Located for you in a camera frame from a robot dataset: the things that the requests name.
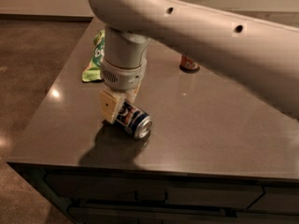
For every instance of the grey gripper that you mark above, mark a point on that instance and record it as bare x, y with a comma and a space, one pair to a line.
123, 76

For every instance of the blue pepsi can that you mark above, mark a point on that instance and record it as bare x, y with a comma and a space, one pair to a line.
134, 120

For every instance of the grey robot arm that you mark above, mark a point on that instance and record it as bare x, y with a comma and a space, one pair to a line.
260, 55

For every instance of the orange soda can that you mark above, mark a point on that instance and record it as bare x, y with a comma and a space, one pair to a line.
188, 65

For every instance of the green chip bag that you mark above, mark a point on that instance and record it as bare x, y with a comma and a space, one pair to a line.
92, 72

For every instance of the dark cabinet drawer front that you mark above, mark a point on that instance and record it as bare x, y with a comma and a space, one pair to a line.
181, 193

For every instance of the dark drawer handle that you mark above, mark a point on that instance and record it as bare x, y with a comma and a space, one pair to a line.
151, 196

